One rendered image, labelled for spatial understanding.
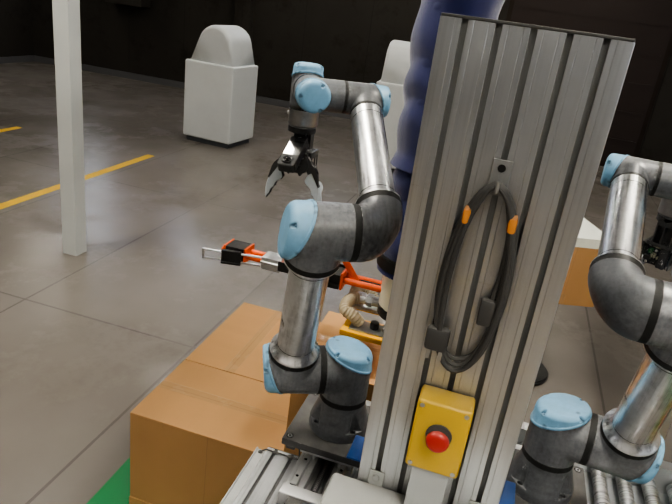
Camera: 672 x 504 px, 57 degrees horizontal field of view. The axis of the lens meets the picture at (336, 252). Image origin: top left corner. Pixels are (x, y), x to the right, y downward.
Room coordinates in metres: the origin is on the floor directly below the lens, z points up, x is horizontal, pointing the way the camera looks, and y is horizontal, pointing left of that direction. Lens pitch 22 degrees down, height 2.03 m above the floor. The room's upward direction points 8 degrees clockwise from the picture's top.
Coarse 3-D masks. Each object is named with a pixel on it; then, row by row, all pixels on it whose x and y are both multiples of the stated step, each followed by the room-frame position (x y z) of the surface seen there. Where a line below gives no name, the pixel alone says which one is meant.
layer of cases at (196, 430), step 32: (256, 320) 2.63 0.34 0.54; (192, 352) 2.28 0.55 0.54; (224, 352) 2.31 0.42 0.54; (256, 352) 2.35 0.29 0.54; (160, 384) 2.02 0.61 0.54; (192, 384) 2.05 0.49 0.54; (224, 384) 2.08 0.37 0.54; (256, 384) 2.11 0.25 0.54; (160, 416) 1.83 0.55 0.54; (192, 416) 1.86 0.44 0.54; (224, 416) 1.88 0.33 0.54; (256, 416) 1.91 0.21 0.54; (160, 448) 1.80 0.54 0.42; (192, 448) 1.77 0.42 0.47; (224, 448) 1.74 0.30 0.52; (160, 480) 1.80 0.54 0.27; (192, 480) 1.77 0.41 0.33; (224, 480) 1.74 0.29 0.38
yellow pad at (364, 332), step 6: (348, 324) 1.75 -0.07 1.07; (366, 324) 1.76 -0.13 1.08; (372, 324) 1.72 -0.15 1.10; (378, 324) 1.73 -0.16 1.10; (342, 330) 1.71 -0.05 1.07; (348, 330) 1.71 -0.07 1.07; (354, 330) 1.72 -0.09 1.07; (360, 330) 1.71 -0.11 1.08; (366, 330) 1.72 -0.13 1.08; (372, 330) 1.72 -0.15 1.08; (378, 330) 1.73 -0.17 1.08; (348, 336) 1.71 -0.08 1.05; (354, 336) 1.70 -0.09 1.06; (360, 336) 1.70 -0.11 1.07; (366, 336) 1.69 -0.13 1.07; (372, 336) 1.70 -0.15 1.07; (378, 336) 1.70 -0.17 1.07; (372, 342) 1.69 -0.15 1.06; (378, 342) 1.68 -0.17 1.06
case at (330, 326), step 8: (328, 312) 2.06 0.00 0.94; (328, 320) 1.99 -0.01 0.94; (336, 320) 2.00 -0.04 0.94; (344, 320) 2.01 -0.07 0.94; (320, 328) 1.93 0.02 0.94; (328, 328) 1.93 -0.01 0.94; (336, 328) 1.94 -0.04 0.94; (320, 336) 1.87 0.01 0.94; (328, 336) 1.88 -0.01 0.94; (320, 344) 1.82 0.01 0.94; (368, 344) 1.86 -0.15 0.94; (376, 344) 1.87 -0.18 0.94; (376, 352) 1.82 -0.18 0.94; (376, 360) 1.77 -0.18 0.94; (376, 368) 1.72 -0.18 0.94; (368, 392) 1.63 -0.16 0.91; (296, 400) 1.68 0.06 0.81; (304, 400) 1.67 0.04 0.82; (368, 400) 1.62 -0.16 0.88; (296, 408) 1.67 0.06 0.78; (288, 416) 1.68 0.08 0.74; (288, 424) 1.68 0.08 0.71; (288, 448) 1.68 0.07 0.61; (296, 448) 1.67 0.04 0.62
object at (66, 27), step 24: (72, 0) 4.22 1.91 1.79; (72, 24) 4.21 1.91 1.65; (72, 48) 4.21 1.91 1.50; (72, 72) 4.20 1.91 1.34; (72, 96) 4.19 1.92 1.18; (72, 120) 4.18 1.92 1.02; (72, 144) 4.18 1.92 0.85; (72, 168) 4.18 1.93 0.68; (72, 192) 4.18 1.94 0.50; (72, 216) 4.18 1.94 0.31; (72, 240) 4.18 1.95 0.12
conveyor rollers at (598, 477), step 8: (576, 464) 1.88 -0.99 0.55; (592, 472) 1.86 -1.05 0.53; (600, 472) 1.85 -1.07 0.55; (592, 480) 1.83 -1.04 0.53; (600, 480) 1.81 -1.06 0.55; (616, 480) 1.85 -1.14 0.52; (624, 480) 1.83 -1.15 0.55; (600, 488) 1.77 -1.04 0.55; (624, 488) 1.79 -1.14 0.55; (648, 488) 1.80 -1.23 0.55; (656, 488) 1.81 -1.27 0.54; (600, 496) 1.73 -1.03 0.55; (608, 496) 1.74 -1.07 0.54; (624, 496) 1.75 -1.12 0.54; (632, 496) 1.75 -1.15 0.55; (648, 496) 1.77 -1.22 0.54; (656, 496) 1.76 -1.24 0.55
